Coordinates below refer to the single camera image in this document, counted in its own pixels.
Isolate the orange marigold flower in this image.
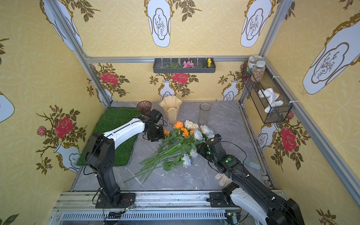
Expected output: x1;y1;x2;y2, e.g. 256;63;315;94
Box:
181;127;189;138

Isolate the pink flower on shelf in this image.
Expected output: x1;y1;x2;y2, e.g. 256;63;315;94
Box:
183;61;195;68

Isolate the jar with white lid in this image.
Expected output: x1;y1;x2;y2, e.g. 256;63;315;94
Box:
251;61;266;82

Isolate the white rose near stems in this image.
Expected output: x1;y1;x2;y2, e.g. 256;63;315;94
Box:
181;154;191;168

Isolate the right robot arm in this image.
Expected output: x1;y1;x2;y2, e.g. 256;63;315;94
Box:
196;134;305;225

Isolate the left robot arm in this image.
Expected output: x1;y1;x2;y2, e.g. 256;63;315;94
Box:
85;109;165;209

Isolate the clear glass vase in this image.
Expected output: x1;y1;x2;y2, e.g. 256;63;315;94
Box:
199;103;212;125

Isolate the cream rose flower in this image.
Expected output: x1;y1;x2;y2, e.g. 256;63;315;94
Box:
184;120;199;130

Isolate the jar with patterned lid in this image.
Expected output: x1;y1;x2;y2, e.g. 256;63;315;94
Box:
247;55;263;74

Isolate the grey wall shelf tray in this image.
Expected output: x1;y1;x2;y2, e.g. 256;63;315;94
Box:
153;57;217;74

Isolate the purple ribbed glass vase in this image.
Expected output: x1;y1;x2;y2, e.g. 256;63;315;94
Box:
137;100;152;116

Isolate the yellow flower on shelf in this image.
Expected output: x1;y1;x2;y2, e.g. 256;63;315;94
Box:
207;58;212;68

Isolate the black wire basket shelf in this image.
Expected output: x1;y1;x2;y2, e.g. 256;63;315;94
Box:
239;62;293;123

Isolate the white cloth figure in basket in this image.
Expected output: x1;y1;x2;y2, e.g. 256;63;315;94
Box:
258;88;284;113

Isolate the teal scrub brush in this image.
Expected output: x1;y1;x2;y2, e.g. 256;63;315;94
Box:
244;160;262;171

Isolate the orange rose flower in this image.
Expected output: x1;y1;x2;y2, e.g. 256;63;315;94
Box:
174;121;184;129

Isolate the beige work glove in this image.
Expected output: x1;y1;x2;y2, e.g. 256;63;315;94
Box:
215;173;232;188

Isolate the white rose flower large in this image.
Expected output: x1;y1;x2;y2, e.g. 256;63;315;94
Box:
200;125;215;139

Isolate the cream fluted glass vase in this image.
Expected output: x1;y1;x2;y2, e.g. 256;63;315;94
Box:
159;96;183;124

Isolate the orange carnation flower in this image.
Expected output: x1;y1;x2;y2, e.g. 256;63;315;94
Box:
164;130;171;137

